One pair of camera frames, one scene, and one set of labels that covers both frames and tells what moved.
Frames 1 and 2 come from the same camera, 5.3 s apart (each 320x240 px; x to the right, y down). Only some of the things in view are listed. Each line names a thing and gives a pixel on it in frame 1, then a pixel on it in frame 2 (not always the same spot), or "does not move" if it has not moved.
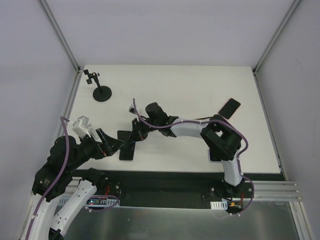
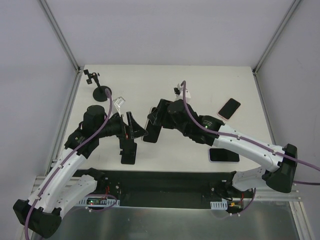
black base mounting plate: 189,188 does not move
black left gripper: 98,145 → 125,133
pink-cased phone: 229,108 does not move
